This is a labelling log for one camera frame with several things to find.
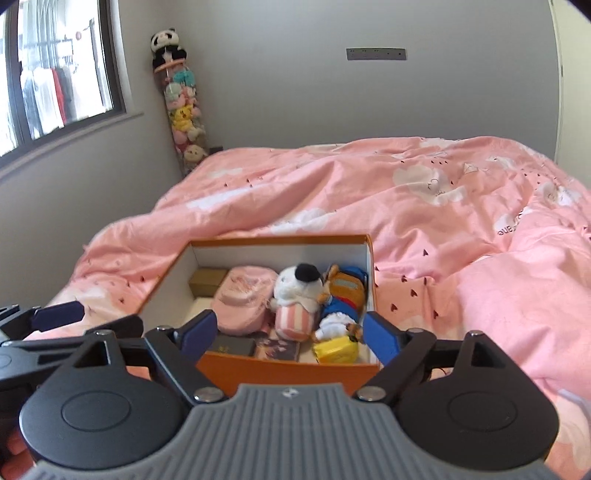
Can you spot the grey wall socket plate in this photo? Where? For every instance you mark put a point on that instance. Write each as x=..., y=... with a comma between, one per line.
x=376, y=54

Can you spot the dark wall outlet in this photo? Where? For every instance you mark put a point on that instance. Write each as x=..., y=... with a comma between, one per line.
x=216, y=149

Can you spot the white door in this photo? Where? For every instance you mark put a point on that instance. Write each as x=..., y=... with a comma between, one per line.
x=572, y=115

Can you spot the panda plush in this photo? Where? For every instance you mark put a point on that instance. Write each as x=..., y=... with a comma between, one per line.
x=164, y=44

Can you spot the pink printed blanket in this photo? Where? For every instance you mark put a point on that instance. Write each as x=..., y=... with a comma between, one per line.
x=415, y=230

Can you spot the hanging clothes outside window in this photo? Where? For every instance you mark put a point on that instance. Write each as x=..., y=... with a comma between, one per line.
x=46, y=97

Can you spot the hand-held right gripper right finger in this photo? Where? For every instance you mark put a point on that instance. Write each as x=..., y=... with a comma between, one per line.
x=381, y=334

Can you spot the silver card box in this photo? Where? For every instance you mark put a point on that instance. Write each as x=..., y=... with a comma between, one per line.
x=277, y=348

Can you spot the pink fabric pouch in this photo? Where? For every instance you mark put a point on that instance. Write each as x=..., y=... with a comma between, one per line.
x=244, y=295

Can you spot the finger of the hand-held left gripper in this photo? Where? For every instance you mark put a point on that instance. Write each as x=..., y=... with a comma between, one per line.
x=57, y=316
x=124, y=326

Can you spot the dark grey box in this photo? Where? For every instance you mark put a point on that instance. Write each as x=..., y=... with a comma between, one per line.
x=233, y=346

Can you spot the orange cardboard box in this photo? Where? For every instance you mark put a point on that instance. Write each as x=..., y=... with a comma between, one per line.
x=277, y=374

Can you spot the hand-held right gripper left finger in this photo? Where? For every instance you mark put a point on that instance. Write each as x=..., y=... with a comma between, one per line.
x=201, y=330

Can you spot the white dog plush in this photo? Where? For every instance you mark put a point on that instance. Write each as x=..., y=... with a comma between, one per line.
x=295, y=295

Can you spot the person's left hand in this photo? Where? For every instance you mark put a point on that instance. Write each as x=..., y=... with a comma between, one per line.
x=14, y=445

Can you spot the hanging tube of plush toys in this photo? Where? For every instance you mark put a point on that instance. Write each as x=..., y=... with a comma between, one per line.
x=182, y=115

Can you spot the small brown box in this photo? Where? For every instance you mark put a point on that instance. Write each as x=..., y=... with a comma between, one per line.
x=205, y=281

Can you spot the blue duck plush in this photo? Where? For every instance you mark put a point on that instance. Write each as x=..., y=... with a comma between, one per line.
x=341, y=295

